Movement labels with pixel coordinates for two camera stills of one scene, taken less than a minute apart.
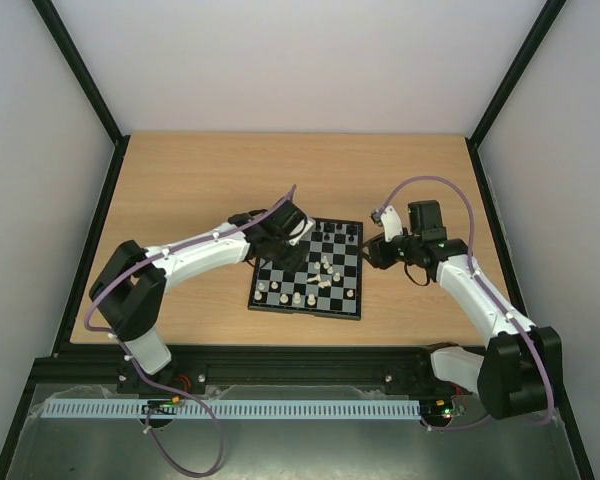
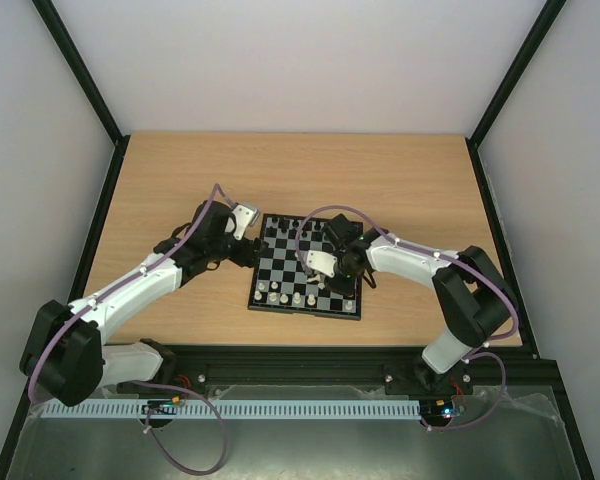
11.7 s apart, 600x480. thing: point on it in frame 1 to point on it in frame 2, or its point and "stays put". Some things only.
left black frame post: (55, 24) stays put
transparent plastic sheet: (429, 447) stays put
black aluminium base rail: (401, 369) stays put
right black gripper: (378, 252) to (327, 275)
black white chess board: (328, 282) stays put
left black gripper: (291, 263) to (251, 252)
